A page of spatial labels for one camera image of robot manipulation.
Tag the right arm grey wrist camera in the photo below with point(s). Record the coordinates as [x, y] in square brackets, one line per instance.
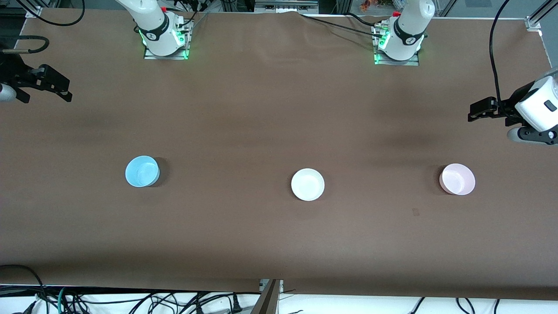
[5, 93]

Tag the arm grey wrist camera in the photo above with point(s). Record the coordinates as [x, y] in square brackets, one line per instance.
[5, 93]
[518, 135]

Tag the aluminium frame rail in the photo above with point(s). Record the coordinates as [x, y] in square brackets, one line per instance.
[285, 5]

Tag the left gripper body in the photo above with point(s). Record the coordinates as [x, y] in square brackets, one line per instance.
[507, 107]

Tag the white bowl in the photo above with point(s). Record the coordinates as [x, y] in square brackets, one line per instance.
[307, 185]

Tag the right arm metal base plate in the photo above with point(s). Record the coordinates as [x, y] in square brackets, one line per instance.
[150, 56]

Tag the light blue bowl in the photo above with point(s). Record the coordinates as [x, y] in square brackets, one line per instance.
[140, 172]

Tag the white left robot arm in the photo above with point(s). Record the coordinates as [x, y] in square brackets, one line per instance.
[407, 30]

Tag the aluminium corner bracket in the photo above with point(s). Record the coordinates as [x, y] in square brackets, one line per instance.
[34, 12]
[534, 22]

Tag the brown table cover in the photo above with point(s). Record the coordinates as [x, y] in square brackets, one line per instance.
[261, 109]

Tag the orange object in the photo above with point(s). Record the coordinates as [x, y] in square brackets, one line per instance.
[370, 5]

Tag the aluminium profile post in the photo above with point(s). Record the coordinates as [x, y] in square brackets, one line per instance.
[268, 301]

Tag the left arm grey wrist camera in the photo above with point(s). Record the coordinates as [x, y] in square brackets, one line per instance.
[518, 135]

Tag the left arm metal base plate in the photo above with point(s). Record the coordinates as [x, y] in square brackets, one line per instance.
[412, 63]

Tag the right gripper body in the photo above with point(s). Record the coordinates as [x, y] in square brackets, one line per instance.
[13, 72]

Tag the pink bowl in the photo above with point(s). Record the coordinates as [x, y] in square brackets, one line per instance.
[457, 179]

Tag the black power plug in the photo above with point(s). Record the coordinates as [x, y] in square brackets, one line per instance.
[237, 304]

